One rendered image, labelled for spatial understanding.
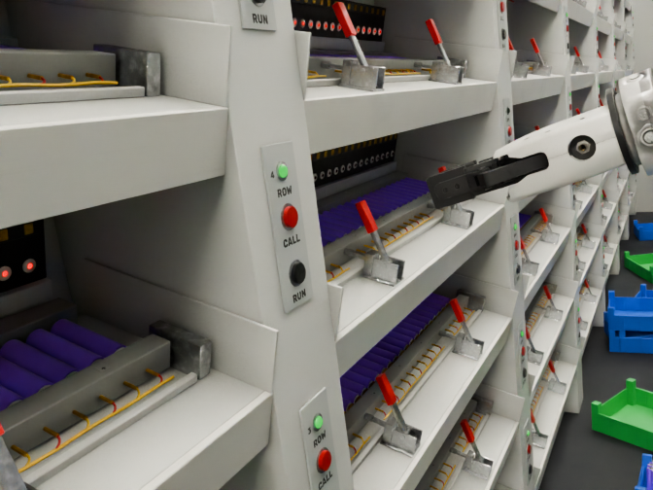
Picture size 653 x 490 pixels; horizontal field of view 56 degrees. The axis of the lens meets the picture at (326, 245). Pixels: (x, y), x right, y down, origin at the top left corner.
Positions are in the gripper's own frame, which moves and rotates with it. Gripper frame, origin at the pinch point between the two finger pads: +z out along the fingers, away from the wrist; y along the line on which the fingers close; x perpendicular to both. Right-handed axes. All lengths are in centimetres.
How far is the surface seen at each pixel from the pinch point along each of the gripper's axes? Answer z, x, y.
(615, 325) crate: 19, -73, 161
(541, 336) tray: 21, -46, 83
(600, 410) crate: 20, -77, 107
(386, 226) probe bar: 14.4, -3.0, 11.3
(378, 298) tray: 9.5, -8.1, -5.3
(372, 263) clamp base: 11.3, -5.3, -0.8
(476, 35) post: 4.7, 19.0, 44.6
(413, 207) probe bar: 14.5, -2.6, 21.3
